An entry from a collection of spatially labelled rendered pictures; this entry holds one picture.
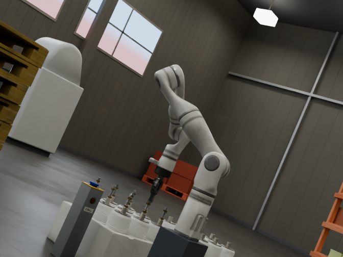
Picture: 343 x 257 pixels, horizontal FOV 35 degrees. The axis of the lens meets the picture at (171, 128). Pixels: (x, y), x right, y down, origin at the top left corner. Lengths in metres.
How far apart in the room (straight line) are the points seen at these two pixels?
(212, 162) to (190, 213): 0.20
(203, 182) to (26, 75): 2.62
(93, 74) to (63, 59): 4.50
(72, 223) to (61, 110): 5.29
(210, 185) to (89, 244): 0.62
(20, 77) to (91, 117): 7.79
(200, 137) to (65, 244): 0.69
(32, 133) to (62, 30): 4.15
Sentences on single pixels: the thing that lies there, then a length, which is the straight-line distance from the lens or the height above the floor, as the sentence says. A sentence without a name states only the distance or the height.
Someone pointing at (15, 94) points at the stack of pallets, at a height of 0.55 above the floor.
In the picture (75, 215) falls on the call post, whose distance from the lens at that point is 2.25.
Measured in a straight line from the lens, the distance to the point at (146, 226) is 2.41.
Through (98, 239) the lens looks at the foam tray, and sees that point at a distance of 2.32.
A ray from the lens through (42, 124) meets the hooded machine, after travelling 7.36.
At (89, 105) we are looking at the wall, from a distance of 11.97.
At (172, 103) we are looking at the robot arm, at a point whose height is 0.74.
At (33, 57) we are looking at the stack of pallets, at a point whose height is 0.87.
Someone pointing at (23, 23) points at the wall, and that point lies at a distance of 10.58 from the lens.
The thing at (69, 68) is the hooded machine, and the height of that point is 1.20.
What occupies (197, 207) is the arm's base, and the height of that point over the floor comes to 0.42.
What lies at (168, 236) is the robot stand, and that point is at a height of 0.28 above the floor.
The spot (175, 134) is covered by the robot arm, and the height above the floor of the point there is 0.65.
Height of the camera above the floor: 0.50
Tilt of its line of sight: 4 degrees up
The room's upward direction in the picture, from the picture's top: 24 degrees clockwise
